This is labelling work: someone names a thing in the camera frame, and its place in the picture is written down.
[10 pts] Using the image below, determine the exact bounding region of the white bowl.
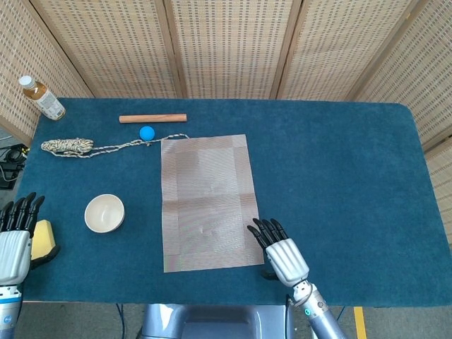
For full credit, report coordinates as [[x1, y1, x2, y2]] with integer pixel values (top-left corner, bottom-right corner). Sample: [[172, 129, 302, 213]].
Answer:
[[84, 194, 126, 234]]

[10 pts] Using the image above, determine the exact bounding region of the yellow sponge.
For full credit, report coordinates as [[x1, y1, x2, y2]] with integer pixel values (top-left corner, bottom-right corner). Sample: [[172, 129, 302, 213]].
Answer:
[[30, 219, 58, 261]]

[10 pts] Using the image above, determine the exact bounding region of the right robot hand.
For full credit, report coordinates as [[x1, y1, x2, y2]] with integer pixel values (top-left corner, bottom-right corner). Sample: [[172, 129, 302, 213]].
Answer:
[[246, 218, 311, 287]]

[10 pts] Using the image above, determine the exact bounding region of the brown woven placemat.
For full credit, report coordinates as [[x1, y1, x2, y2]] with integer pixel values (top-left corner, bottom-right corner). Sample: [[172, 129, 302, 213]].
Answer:
[[160, 133, 266, 273]]

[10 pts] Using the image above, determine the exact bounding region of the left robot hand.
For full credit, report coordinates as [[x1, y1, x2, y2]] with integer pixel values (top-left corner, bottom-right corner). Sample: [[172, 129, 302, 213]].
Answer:
[[0, 192, 61, 287]]

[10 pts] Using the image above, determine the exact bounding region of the grey-blue robot torso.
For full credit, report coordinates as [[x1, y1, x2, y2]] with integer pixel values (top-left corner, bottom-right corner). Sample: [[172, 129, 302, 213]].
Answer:
[[141, 303, 294, 339]]

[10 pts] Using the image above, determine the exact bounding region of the tea bottle with white cap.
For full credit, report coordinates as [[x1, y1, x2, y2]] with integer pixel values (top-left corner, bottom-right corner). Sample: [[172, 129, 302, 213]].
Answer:
[[18, 75, 66, 121]]

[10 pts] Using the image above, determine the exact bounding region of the black floor equipment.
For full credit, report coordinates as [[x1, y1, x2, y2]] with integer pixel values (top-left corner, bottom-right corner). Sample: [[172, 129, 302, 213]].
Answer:
[[0, 143, 30, 190]]

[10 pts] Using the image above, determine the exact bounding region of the wooden stick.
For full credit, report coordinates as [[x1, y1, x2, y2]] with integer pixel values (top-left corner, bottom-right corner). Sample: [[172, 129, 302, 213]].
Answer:
[[119, 113, 188, 124]]

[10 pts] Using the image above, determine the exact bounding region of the bamboo folding screen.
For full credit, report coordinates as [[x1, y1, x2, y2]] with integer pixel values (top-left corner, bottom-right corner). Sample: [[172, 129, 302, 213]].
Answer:
[[0, 0, 452, 244]]

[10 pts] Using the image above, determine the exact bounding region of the braided beige rope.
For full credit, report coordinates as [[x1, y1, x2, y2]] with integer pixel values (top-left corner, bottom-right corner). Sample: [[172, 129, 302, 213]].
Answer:
[[40, 133, 190, 159]]

